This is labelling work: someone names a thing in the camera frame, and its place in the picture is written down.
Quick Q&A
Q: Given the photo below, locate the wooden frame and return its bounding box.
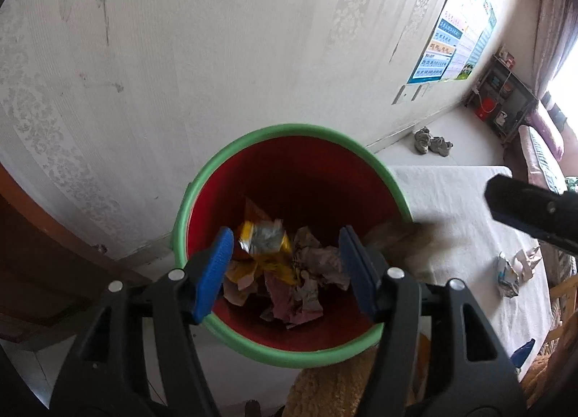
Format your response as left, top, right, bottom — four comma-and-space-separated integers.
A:
548, 273, 578, 346

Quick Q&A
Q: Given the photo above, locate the grey shoe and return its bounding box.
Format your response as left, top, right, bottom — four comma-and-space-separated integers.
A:
414, 127, 432, 155
429, 136, 453, 157

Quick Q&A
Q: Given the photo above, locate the orange and yellow snack bag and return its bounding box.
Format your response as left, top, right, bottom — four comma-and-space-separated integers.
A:
237, 196, 294, 284

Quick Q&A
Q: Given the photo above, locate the patterned curtain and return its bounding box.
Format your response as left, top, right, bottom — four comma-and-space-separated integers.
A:
533, 0, 578, 102

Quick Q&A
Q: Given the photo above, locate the red bin with green rim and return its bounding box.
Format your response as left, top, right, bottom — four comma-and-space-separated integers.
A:
174, 123, 413, 369

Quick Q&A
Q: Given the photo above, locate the pink bedding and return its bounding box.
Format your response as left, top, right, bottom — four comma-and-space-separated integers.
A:
519, 101, 565, 174

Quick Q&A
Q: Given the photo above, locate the blue chart wall poster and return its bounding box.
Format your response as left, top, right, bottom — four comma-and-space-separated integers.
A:
406, 8, 466, 84

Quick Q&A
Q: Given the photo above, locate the pink snack wrapper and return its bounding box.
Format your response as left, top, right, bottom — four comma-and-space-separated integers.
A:
259, 273, 323, 330

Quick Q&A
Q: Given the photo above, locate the silver and blue wrapper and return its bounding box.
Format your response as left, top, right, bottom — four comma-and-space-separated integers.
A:
498, 246, 543, 299

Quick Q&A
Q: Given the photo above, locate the dark storage shelf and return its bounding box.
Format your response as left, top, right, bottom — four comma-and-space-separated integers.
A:
465, 53, 540, 147

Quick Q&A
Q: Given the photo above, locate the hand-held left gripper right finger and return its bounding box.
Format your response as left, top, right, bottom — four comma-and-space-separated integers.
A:
338, 225, 527, 417

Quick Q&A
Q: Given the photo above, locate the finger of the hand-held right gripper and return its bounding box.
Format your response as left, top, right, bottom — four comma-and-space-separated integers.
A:
484, 174, 578, 256

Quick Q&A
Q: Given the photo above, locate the red bucket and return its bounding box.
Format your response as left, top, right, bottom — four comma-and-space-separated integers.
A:
473, 96, 497, 122

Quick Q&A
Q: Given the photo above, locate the plaid quilt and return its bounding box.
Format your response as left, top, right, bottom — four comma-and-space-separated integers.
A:
528, 128, 565, 194

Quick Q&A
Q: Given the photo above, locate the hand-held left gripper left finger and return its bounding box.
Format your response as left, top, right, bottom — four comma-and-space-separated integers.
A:
49, 226, 234, 417

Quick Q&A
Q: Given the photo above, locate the yellow-brown fuzzy blanket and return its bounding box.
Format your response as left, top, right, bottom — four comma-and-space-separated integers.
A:
289, 221, 578, 417

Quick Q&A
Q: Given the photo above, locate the white chart wall poster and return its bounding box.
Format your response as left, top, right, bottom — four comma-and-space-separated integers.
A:
452, 0, 497, 81

